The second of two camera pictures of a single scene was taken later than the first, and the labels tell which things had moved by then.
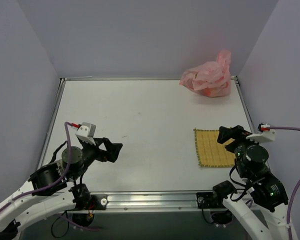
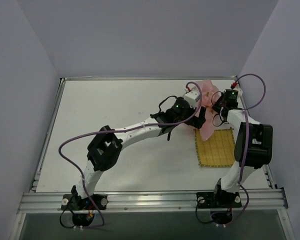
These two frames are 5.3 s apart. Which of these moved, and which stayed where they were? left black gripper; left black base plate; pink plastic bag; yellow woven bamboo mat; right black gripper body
Moved: left black gripper; pink plastic bag; right black gripper body
Stayed: left black base plate; yellow woven bamboo mat
